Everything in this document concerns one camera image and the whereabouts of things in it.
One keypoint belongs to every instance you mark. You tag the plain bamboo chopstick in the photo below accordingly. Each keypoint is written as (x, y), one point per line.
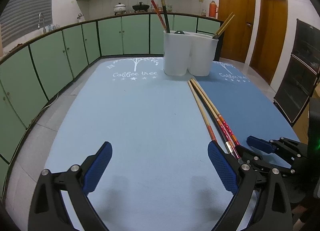
(226, 26)
(223, 24)

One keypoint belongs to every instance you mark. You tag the black chopstick red patterned end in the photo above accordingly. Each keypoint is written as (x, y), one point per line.
(162, 0)
(166, 18)

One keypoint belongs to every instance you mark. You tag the green base cabinets with counter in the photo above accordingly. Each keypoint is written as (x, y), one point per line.
(50, 58)

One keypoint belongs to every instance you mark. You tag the white cooking pot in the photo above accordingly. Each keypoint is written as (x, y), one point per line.
(119, 8)

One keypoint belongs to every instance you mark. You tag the bottles beside sink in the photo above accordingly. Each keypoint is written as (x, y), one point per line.
(53, 27)

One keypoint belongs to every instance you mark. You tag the orange thermos flask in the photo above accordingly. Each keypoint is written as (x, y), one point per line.
(213, 9)

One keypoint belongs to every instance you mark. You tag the black glass-front cabinet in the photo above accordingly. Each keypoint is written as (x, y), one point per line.
(297, 70)

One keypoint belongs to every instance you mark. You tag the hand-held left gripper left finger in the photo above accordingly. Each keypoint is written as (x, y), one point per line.
(98, 168)

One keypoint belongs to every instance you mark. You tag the small glass jar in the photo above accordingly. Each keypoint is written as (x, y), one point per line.
(203, 13)

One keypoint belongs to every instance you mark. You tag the bamboo chopstick red patterned end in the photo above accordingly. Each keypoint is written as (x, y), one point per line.
(207, 101)
(202, 111)

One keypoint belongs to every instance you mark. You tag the grey window blind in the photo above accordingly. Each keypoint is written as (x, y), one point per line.
(25, 8)

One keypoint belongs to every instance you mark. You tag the black wok with lid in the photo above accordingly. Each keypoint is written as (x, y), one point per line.
(140, 7)

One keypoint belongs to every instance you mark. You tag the two-tone blue table mat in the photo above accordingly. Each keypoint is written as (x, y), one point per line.
(140, 126)

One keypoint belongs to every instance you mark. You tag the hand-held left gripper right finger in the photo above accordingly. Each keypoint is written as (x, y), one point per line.
(222, 168)

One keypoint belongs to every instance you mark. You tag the cardboard box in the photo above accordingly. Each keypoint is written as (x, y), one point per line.
(301, 126)

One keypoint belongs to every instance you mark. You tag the black plastic spoon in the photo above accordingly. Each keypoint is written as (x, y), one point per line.
(179, 32)

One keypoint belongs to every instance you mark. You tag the plain wooden door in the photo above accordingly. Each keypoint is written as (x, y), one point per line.
(270, 33)

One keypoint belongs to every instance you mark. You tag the metal kettle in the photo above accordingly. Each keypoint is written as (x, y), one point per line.
(80, 17)

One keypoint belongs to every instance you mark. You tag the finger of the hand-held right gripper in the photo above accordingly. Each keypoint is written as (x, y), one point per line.
(260, 144)
(250, 154)

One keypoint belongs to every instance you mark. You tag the metal kitchen faucet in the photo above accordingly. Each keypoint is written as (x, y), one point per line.
(41, 15)

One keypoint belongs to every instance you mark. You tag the white two-compartment utensil holder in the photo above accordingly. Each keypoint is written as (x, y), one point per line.
(177, 53)

